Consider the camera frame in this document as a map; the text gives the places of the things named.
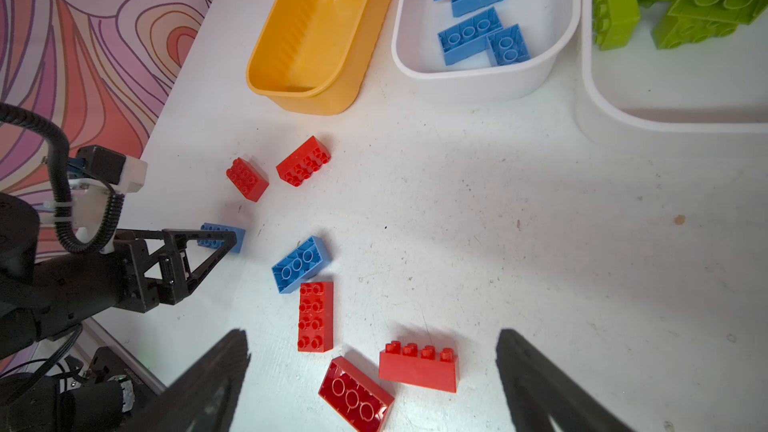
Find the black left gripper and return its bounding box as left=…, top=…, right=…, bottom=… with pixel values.
left=113, top=228, right=238, bottom=313

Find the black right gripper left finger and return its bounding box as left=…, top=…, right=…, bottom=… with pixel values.
left=120, top=329, right=250, bottom=431

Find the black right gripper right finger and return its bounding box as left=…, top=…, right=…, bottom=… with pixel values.
left=496, top=329, right=630, bottom=431

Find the red lego brick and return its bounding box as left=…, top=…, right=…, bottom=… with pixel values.
left=379, top=341, right=459, bottom=393
left=318, top=356, right=395, bottom=432
left=297, top=282, right=334, bottom=353
left=276, top=136, right=331, bottom=187
left=226, top=158, right=269, bottom=202

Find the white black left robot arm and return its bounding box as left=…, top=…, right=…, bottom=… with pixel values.
left=1, top=104, right=238, bottom=357

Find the yellow plastic bin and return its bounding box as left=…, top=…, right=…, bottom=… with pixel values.
left=246, top=0, right=391, bottom=116

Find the white right plastic bin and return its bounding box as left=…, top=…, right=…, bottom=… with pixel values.
left=575, top=0, right=767, bottom=156

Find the white plastic bin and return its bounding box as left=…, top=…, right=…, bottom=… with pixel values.
left=575, top=0, right=767, bottom=156
left=391, top=0, right=580, bottom=104

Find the white middle plastic bin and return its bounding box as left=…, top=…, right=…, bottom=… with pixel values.
left=391, top=0, right=580, bottom=104

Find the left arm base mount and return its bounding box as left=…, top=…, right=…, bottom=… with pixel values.
left=1, top=346, right=165, bottom=431

